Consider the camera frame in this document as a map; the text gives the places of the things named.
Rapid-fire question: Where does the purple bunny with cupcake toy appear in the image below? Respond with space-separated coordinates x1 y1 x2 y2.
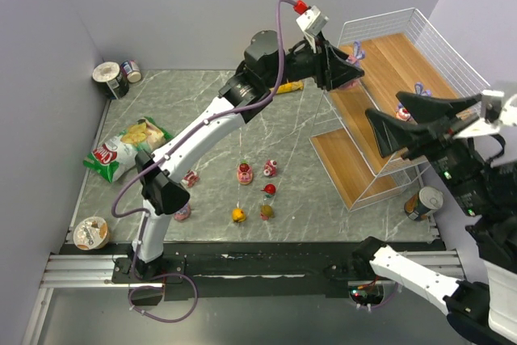
395 82 432 122

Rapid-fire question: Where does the yellow duck toy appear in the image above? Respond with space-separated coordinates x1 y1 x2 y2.
232 208 246 223

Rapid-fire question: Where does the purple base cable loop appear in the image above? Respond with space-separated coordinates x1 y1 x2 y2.
128 271 200 325

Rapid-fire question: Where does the pink bear strawberry donut toy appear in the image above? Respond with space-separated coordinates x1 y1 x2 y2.
237 161 254 185

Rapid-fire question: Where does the green chips bag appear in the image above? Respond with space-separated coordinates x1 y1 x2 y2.
82 116 173 183

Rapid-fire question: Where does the Chobani yogurt cup front left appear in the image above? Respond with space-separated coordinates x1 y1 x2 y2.
73 217 110 251

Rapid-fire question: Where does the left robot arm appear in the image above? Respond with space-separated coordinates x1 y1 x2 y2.
132 30 364 279

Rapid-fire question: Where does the tin can front right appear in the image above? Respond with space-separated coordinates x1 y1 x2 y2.
404 186 443 221

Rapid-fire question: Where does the yellow Lays chips bag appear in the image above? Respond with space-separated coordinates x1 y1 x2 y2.
276 81 305 95

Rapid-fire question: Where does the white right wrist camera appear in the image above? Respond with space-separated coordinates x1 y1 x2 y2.
454 82 516 139

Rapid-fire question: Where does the strawberry cake slice toy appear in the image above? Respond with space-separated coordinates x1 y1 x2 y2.
182 170 200 187

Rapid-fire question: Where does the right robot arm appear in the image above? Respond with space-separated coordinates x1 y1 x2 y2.
351 90 516 344

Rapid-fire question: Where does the small blue white cup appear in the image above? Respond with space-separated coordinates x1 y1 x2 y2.
120 60 142 83

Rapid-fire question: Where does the white wire wooden shelf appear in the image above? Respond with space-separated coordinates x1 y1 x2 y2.
309 8 490 211

